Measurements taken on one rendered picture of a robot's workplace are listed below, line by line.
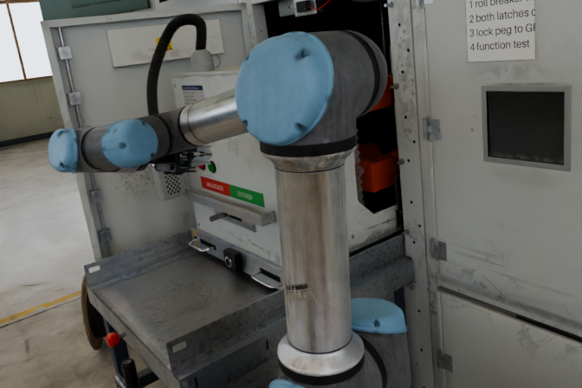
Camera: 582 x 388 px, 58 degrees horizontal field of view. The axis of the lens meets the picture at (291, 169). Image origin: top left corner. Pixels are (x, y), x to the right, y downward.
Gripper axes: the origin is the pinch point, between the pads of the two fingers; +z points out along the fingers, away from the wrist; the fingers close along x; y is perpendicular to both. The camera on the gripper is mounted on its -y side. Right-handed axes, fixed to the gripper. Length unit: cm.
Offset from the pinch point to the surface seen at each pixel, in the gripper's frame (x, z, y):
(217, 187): -9.4, 19.6, -15.6
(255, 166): -2.5, 12.3, 4.5
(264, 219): -14.4, 10.9, 9.2
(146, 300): -38.6, 2.9, -22.5
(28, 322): -110, 69, -223
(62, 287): -101, 104, -248
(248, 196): -10.1, 15.6, -0.4
